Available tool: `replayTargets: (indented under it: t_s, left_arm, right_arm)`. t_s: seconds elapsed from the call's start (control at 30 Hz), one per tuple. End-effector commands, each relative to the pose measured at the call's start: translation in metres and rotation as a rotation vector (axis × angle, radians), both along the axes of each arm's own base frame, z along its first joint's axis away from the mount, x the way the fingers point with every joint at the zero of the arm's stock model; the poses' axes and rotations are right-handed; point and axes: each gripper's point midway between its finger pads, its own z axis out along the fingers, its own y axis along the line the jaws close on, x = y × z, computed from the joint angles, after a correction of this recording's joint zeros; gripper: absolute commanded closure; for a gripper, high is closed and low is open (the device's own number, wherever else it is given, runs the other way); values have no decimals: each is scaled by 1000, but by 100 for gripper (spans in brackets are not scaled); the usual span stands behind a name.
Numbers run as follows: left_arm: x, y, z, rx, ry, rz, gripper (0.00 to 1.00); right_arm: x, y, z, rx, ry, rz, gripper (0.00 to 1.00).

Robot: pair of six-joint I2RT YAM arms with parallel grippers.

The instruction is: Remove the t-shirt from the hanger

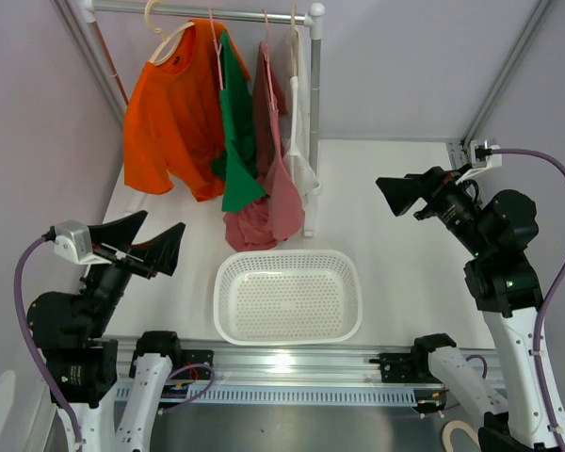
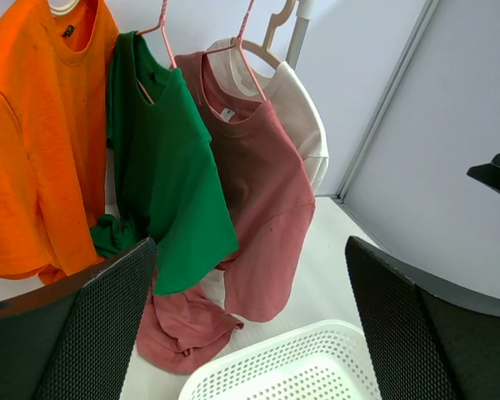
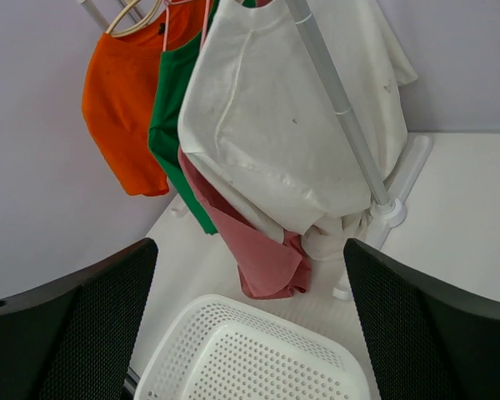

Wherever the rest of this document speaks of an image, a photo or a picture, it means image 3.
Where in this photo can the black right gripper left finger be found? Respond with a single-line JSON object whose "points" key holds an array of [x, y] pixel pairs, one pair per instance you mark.
{"points": [[73, 337]]}

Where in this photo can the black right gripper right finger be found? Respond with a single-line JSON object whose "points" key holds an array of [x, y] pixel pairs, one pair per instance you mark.
{"points": [[426, 338]]}

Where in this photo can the pink t shirt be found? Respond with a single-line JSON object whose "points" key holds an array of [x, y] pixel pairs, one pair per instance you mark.
{"points": [[267, 269]]}

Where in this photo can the orange t shirt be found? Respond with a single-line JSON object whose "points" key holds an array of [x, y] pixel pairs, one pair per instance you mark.
{"points": [[117, 104]]}

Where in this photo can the white t shirt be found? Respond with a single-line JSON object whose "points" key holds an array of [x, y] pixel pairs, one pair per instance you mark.
{"points": [[257, 123]]}

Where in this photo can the green t shirt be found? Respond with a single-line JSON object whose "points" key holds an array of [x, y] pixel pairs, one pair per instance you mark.
{"points": [[175, 70]]}

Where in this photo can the beige wooden hanger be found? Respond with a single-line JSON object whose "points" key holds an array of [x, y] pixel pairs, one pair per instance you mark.
{"points": [[133, 16]]}

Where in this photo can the pink hanger of green shirt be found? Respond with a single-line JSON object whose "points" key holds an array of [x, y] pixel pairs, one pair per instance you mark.
{"points": [[185, 21]]}

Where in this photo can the white and silver clothes rack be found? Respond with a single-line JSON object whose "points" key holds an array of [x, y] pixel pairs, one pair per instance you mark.
{"points": [[386, 210]]}

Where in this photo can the white perforated plastic basket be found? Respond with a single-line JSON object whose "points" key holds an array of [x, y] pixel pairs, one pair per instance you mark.
{"points": [[219, 348]]}

